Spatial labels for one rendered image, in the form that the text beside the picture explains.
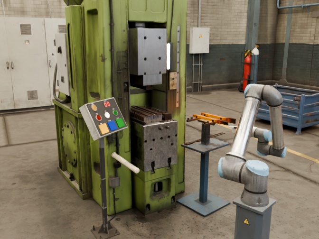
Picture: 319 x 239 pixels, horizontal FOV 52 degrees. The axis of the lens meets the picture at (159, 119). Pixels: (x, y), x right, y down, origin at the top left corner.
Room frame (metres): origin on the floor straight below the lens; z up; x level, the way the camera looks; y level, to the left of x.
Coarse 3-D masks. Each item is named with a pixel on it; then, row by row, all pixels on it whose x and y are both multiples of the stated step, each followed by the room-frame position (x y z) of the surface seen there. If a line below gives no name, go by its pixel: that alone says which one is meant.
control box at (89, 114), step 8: (88, 104) 2.43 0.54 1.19; (96, 104) 2.49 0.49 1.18; (112, 104) 2.63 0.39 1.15; (88, 112) 2.39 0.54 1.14; (96, 112) 2.45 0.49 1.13; (104, 112) 2.51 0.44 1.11; (112, 112) 2.58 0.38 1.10; (120, 112) 2.65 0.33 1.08; (88, 120) 2.39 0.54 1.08; (96, 120) 2.40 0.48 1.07; (104, 120) 2.46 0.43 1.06; (112, 120) 2.52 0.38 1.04; (88, 128) 2.39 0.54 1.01; (96, 128) 2.36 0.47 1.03; (120, 128) 2.55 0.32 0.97; (96, 136) 2.35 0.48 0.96; (104, 136) 2.40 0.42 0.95
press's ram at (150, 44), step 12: (132, 36) 2.92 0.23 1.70; (144, 36) 2.89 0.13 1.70; (156, 36) 2.96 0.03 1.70; (132, 48) 2.93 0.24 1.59; (144, 48) 2.89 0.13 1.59; (156, 48) 2.96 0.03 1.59; (132, 60) 2.93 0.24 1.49; (144, 60) 2.89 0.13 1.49; (156, 60) 2.96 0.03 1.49; (132, 72) 2.94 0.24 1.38; (144, 72) 2.89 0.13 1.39; (156, 72) 2.96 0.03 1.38
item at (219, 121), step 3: (195, 114) 3.20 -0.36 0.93; (198, 117) 3.14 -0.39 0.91; (201, 117) 3.11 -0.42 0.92; (204, 117) 3.08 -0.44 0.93; (207, 117) 3.08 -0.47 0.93; (210, 120) 3.02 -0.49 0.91; (216, 120) 2.96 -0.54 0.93; (219, 120) 2.94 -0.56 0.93; (222, 120) 2.94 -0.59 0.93; (219, 123) 2.94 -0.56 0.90; (222, 123) 2.92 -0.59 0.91; (225, 123) 2.90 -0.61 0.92
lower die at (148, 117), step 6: (132, 108) 3.21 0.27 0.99; (138, 108) 3.17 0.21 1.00; (144, 108) 3.21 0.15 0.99; (132, 114) 3.06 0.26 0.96; (138, 114) 2.99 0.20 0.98; (144, 114) 2.95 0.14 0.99; (150, 114) 2.95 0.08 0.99; (144, 120) 2.88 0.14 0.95; (150, 120) 2.92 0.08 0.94; (156, 120) 2.95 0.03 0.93
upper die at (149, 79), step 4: (132, 76) 3.04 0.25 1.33; (136, 76) 2.98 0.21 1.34; (140, 76) 2.92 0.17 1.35; (144, 76) 2.89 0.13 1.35; (148, 76) 2.91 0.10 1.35; (152, 76) 2.93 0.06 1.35; (156, 76) 2.96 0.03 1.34; (160, 76) 2.98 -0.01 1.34; (132, 80) 3.04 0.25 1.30; (136, 80) 2.98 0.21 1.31; (140, 80) 2.92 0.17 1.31; (144, 80) 2.89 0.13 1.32; (148, 80) 2.91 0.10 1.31; (152, 80) 2.93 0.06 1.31; (156, 80) 2.96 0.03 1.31; (160, 80) 2.98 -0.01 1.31; (140, 84) 2.92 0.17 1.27; (144, 84) 2.89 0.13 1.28; (148, 84) 2.91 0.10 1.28; (152, 84) 2.93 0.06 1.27
